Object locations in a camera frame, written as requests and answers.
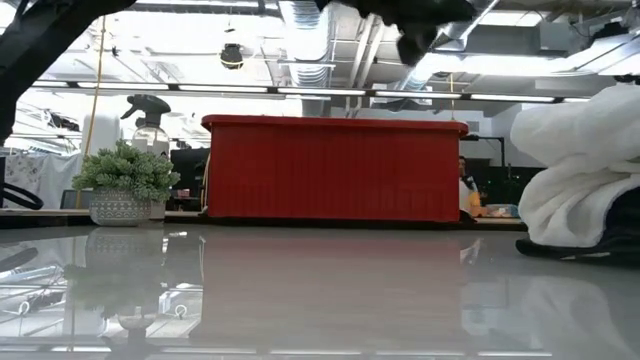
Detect white garment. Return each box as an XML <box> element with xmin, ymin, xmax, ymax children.
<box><xmin>509</xmin><ymin>83</ymin><xmax>640</xmax><ymax>250</ymax></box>

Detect person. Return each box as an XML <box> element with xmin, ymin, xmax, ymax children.
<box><xmin>457</xmin><ymin>155</ymin><xmax>475</xmax><ymax>211</ymax></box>

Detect white patterned cloth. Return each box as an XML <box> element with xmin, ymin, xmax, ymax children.
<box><xmin>2</xmin><ymin>152</ymin><xmax>84</xmax><ymax>210</ymax></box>

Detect green potted succulent plant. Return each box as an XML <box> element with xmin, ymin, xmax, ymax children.
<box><xmin>71</xmin><ymin>139</ymin><xmax>182</xmax><ymax>228</ymax></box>

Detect black jacket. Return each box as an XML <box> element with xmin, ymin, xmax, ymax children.
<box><xmin>514</xmin><ymin>187</ymin><xmax>640</xmax><ymax>267</ymax></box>

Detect yellow cable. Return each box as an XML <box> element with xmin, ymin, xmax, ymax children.
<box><xmin>81</xmin><ymin>14</ymin><xmax>109</xmax><ymax>157</ymax></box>

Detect wide black computer monitor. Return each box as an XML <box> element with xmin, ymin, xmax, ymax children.
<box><xmin>477</xmin><ymin>164</ymin><xmax>547</xmax><ymax>207</ymax></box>

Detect silver ceiling ventilation duct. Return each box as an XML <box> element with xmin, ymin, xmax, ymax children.
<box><xmin>277</xmin><ymin>0</ymin><xmax>349</xmax><ymax>117</ymax></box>

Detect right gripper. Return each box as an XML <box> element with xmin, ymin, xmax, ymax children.
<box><xmin>314</xmin><ymin>0</ymin><xmax>479</xmax><ymax>68</ymax></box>

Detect clear spray bottle grey head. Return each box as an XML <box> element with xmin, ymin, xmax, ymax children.
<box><xmin>119</xmin><ymin>93</ymin><xmax>174</xmax><ymax>159</ymax></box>

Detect red plastic laundry bin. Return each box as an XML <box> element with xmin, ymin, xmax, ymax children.
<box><xmin>200</xmin><ymin>113</ymin><xmax>470</xmax><ymax>224</ymax></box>

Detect black round ceiling device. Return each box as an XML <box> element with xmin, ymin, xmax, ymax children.
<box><xmin>218</xmin><ymin>42</ymin><xmax>246</xmax><ymax>70</ymax></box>

